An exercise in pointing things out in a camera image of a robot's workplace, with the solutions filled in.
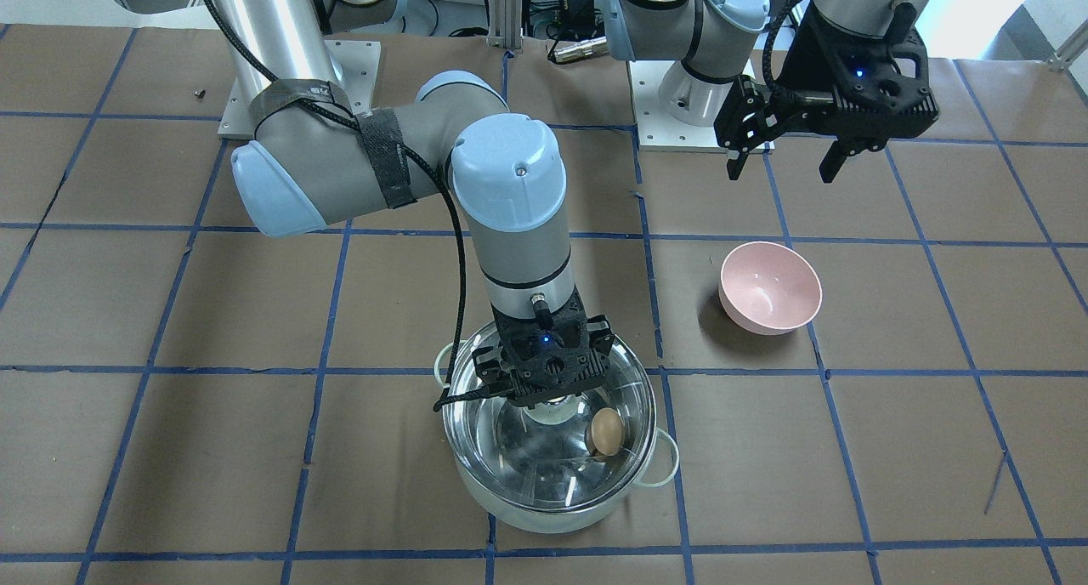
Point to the black gripper near lid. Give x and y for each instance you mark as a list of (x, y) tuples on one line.
[(488, 365)]

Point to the robot arm near lid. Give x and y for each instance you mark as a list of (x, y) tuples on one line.
[(315, 160)]

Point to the aluminium frame post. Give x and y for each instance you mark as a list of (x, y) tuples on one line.
[(505, 23)]

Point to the white electric cooking pot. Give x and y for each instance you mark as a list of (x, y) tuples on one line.
[(557, 449)]

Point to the glass pot lid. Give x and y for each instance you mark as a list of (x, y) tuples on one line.
[(548, 423)]

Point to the robot arm near bowl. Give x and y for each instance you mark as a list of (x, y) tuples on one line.
[(719, 40)]

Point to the black gripper near bowl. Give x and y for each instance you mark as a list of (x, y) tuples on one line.
[(808, 65)]

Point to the brown egg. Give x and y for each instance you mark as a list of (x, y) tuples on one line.
[(604, 435)]

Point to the pink bowl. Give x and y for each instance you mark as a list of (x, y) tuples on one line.
[(769, 289)]

